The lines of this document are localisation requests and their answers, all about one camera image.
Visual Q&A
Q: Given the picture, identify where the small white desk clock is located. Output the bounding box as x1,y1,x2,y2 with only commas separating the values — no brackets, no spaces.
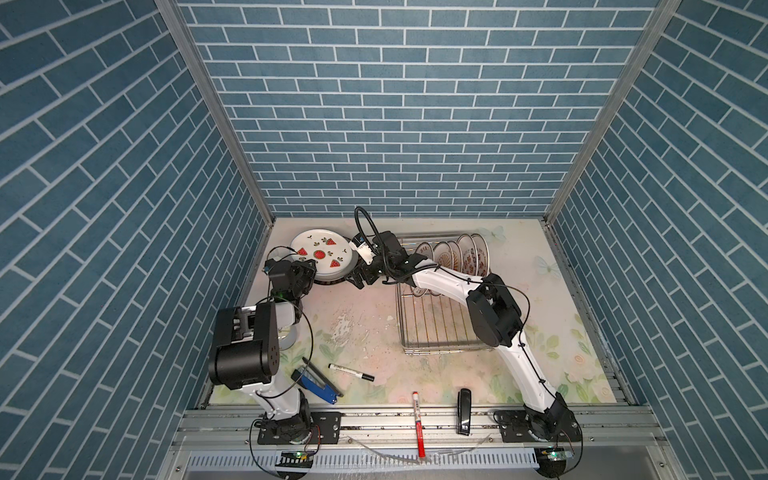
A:
278,325,298,351

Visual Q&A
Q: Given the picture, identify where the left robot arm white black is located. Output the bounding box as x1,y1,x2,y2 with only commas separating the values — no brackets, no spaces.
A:
208,258,317,444

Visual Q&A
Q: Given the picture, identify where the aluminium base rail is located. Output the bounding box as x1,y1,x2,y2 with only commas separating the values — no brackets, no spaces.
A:
173,404,661,451

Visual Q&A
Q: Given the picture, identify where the metal wire dish rack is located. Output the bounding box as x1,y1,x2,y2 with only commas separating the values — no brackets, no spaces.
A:
396,232,490,355

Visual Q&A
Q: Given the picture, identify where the black white marker pen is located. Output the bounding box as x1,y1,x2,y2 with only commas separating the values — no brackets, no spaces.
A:
328,363,375,382

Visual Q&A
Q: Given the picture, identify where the aluminium corner post left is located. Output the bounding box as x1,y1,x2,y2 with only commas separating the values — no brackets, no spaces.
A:
155,0,275,228

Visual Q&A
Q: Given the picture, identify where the red rim white plate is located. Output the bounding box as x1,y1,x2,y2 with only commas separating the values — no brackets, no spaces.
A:
457,234,478,276

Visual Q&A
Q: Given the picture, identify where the white cable comb strip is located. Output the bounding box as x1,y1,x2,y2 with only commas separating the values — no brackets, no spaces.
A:
182,447,539,474

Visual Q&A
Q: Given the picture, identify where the watermelon print plate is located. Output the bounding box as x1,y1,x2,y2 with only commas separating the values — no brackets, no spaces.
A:
290,229,359,267

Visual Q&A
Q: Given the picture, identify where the aluminium corner post right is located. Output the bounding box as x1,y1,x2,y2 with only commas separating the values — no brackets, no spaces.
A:
543,0,681,225

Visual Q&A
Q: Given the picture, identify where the aluminium corner post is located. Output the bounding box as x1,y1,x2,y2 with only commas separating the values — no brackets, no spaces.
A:
543,0,681,225
155,0,275,228

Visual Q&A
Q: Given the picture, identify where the red white pen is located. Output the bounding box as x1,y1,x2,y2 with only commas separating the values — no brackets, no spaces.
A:
412,391,426,461

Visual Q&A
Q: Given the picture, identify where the sunburst red text plate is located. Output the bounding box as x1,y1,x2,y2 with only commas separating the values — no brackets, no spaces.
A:
415,242,434,260

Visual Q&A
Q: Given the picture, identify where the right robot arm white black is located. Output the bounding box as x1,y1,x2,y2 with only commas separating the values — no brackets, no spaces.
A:
347,231,583,442

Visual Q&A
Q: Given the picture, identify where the blue stapler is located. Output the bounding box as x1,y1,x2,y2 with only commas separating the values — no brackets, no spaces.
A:
291,357,343,405

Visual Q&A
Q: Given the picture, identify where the black rectangular remote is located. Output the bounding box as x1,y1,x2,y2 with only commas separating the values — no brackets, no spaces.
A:
456,388,472,436

